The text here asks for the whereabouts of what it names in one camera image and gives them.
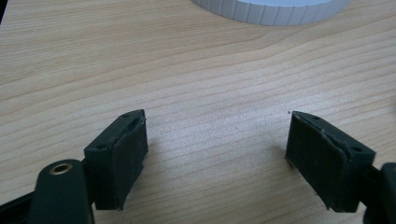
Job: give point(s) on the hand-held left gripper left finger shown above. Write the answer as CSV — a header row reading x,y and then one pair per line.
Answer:
x,y
120,165

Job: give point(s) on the white ribbed round container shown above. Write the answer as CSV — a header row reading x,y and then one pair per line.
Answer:
x,y
274,11

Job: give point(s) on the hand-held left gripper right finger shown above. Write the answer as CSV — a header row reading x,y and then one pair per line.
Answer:
x,y
327,161

